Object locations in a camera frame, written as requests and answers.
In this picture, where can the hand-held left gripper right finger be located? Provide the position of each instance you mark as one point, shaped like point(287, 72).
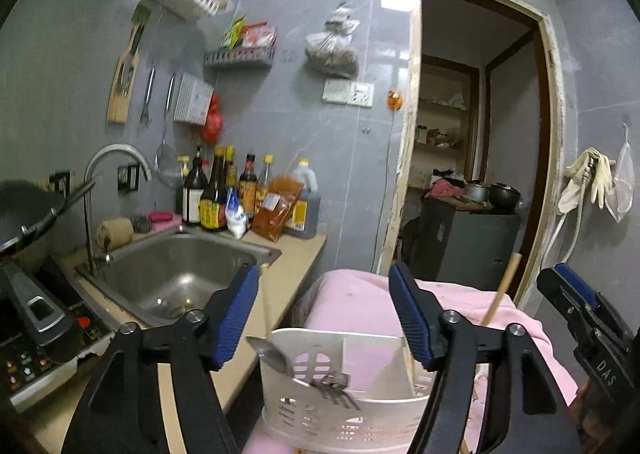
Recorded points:
point(407, 314)

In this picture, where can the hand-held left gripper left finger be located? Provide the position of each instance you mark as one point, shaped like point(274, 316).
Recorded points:
point(235, 314)

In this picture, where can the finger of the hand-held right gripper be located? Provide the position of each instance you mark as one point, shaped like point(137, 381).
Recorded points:
point(565, 289)

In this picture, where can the metal spoon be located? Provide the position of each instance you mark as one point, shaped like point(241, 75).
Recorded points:
point(270, 351)

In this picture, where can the wooden chopstick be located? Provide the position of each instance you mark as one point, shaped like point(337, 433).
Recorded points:
point(502, 289)

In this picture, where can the white plastic utensil basket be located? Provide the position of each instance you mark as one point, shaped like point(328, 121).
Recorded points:
point(310, 339)

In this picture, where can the person's right hand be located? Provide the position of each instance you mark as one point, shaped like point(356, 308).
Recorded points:
point(584, 406)

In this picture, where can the stainless steel sink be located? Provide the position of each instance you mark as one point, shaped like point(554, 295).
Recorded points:
point(170, 274)

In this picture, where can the dark grey cabinet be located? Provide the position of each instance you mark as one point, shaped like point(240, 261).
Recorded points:
point(460, 244)

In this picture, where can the white salt bag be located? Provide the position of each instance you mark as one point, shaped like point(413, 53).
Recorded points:
point(236, 219)

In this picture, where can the soy sauce bottle colourful label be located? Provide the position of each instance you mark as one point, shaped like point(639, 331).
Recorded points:
point(214, 216)

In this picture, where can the metal fork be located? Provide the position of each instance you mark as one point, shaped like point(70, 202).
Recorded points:
point(332, 386)

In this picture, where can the orange sauce packet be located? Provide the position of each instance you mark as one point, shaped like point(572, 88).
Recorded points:
point(275, 214)

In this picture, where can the black pot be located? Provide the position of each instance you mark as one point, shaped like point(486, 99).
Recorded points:
point(505, 196)

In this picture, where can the beige rubber gloves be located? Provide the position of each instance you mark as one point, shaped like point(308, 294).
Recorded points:
point(575, 173)

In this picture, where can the pink dish cloth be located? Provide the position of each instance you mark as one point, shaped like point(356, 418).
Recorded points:
point(165, 220)

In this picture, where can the dark bottle with white label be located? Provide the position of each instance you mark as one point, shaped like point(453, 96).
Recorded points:
point(194, 204)

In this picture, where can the white mesh bag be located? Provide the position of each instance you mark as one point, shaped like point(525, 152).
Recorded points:
point(620, 184)

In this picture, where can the steel wool scrubber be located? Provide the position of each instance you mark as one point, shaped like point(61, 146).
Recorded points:
point(141, 224)

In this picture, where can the silver pot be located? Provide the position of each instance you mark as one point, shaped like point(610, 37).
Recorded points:
point(477, 193)

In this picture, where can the red cloth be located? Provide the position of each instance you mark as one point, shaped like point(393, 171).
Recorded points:
point(446, 189)

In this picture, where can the dark oil jug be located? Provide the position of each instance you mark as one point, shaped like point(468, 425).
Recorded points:
point(307, 204)

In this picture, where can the green bottle with yellow cap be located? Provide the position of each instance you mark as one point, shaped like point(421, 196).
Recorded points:
point(179, 194)

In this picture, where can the small bottle with yellow cap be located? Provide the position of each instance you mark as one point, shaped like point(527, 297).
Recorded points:
point(264, 184)

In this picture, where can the beige loofah sponge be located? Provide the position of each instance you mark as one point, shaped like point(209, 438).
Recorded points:
point(115, 233)

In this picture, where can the thin bottle with yellow cap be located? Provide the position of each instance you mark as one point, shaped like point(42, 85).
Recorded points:
point(230, 166)

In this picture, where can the hanging metal strainer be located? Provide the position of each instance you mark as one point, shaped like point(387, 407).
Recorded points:
point(167, 163)

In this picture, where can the wooden shelf cabinet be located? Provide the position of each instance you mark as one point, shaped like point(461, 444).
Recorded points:
point(473, 133)

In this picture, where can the red plastic bag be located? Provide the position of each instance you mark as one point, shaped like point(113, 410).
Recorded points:
point(212, 123)

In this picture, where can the dark grey appliance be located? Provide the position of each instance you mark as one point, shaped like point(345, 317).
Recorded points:
point(35, 309)

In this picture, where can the curved metal faucet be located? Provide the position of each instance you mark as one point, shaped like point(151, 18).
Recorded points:
point(115, 148)

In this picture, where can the induction cooker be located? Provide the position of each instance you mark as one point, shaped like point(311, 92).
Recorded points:
point(30, 374)

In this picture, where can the black wok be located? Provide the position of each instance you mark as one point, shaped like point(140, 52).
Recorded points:
point(25, 214)

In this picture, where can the clear bag of dried goods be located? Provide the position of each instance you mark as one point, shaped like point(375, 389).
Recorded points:
point(332, 58)

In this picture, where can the red snack packet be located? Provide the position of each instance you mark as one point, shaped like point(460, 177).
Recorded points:
point(260, 36)

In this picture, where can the green snack packet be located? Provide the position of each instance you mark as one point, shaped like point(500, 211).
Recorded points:
point(234, 33)

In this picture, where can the black wall socket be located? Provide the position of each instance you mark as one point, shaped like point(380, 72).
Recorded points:
point(128, 177)
point(60, 182)

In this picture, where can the orange wall hook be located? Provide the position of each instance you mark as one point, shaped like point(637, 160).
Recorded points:
point(395, 99)

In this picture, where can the white wall holder box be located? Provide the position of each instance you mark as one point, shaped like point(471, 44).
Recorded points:
point(192, 98)

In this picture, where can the white wall socket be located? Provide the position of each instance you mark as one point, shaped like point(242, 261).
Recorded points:
point(361, 94)

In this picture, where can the wooden door frame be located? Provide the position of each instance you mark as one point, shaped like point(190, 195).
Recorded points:
point(409, 83)

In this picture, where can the white wall switch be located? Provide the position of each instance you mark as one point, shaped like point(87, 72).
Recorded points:
point(335, 91)

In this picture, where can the grey wall shelf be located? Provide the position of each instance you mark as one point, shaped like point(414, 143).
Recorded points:
point(235, 57)

